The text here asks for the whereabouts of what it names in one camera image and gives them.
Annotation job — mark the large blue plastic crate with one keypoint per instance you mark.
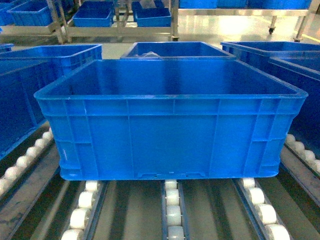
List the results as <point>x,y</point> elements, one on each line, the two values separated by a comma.
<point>152,119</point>

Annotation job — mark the white roller track far left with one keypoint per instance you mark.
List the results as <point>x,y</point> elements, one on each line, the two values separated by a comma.
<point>23,163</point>

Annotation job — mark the blue crate behind centre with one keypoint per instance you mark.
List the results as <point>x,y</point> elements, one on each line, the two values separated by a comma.
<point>176,50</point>

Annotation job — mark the far steel shelf rack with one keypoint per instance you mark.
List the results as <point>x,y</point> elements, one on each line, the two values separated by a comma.
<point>63,28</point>

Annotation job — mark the blue crate on left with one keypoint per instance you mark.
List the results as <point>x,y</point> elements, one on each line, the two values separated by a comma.
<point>22,73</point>

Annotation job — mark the blue crate shelf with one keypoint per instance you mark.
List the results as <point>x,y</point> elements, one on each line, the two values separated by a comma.
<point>25,13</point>
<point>160,16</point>
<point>95,14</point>

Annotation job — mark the blue crate far shelf right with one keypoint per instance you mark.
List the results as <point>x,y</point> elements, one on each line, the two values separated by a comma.
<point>160,16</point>

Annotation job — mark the white roller track far right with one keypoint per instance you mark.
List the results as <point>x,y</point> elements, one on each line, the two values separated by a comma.
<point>307,156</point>

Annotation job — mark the white roller track centre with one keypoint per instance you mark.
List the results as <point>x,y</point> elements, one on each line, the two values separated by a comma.
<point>174,219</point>

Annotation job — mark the white roller track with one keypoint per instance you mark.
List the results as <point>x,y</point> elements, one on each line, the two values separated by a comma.
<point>23,163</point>
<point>174,219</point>
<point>307,156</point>
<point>263,216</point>
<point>84,218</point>

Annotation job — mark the blue crate far shelf centre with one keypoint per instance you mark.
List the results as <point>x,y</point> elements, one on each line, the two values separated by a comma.
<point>95,14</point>

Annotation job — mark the blue crate on right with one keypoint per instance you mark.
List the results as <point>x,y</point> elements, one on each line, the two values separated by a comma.
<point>295,63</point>

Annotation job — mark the blue crate far shelf left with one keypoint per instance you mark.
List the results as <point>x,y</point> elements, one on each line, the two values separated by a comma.
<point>25,13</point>

